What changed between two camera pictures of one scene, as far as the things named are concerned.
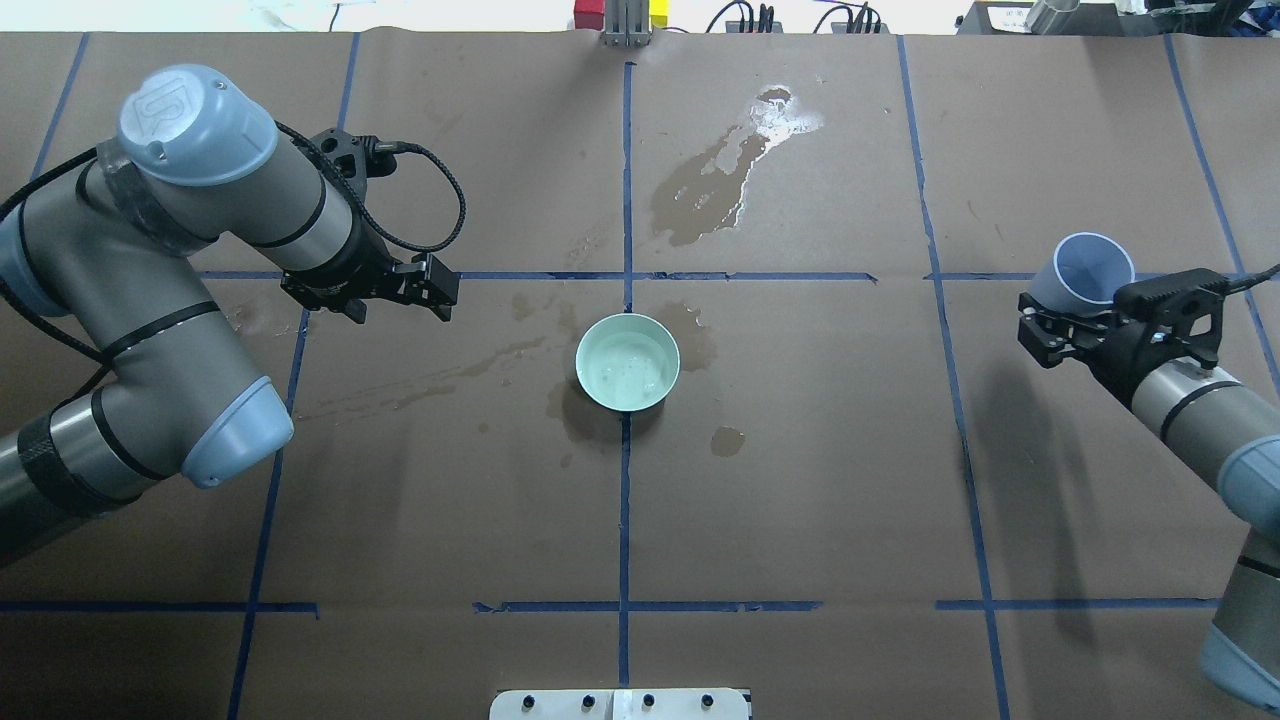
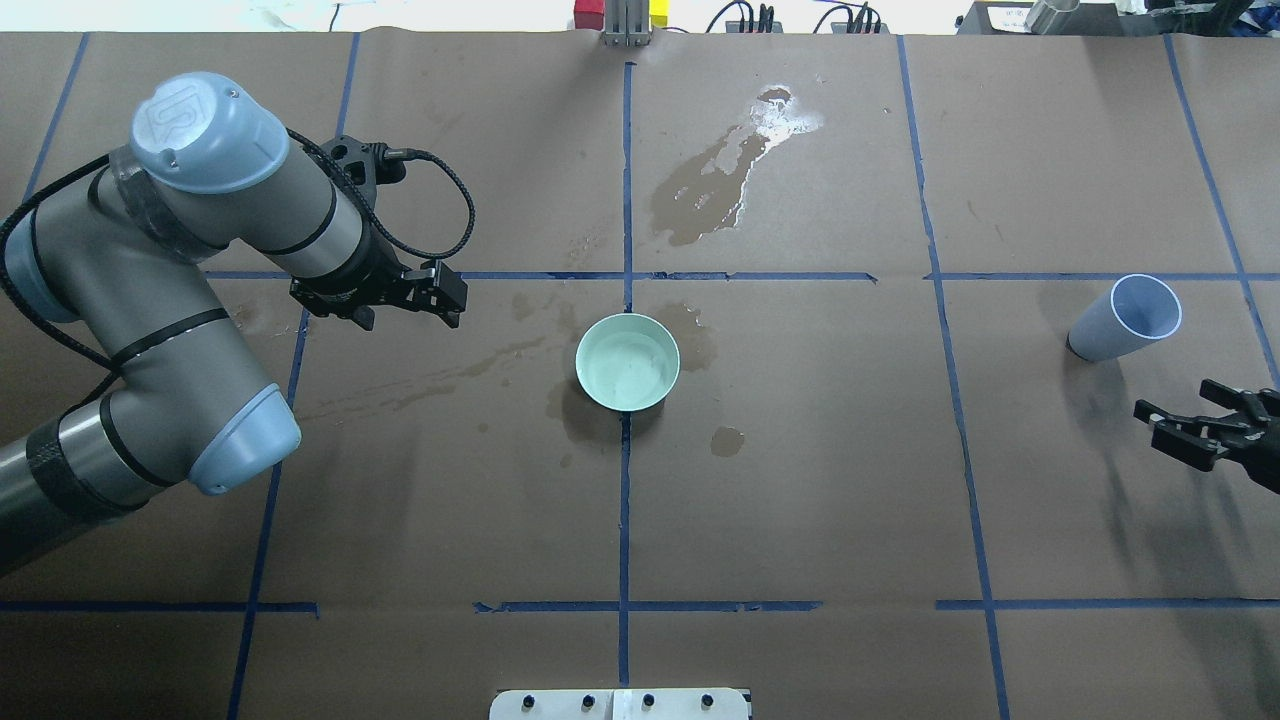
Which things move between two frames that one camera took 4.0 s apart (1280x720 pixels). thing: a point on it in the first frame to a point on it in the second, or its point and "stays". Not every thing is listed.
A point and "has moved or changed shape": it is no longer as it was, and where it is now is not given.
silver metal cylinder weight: (1049, 17) stays
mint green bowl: (628, 362) stays
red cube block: (589, 14) stays
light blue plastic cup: (1084, 273) has moved or changed shape
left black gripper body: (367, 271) stays
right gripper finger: (1051, 340) to (1189, 445)
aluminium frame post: (627, 24) stays
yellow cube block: (659, 12) stays
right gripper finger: (1030, 307) to (1253, 405)
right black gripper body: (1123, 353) to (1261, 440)
